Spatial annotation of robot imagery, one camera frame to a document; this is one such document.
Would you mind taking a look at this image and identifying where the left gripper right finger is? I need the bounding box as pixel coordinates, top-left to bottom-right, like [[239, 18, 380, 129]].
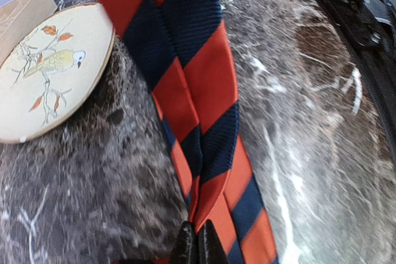
[[198, 219, 229, 264]]

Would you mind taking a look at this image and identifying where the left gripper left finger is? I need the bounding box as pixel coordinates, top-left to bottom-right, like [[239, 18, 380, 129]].
[[119, 221, 198, 264]]

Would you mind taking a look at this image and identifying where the red navy striped tie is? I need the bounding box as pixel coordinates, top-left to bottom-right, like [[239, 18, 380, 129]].
[[99, 0, 278, 263]]

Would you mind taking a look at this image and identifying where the bird pattern ceramic plate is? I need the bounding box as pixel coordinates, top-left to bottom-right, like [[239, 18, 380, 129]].
[[1, 3, 115, 144]]

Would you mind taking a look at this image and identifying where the wooden compartment organizer box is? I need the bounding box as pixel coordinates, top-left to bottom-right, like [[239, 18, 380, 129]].
[[1, 0, 57, 62]]

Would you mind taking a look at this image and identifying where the black front rail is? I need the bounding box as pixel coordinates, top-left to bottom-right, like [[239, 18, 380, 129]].
[[318, 0, 395, 157]]

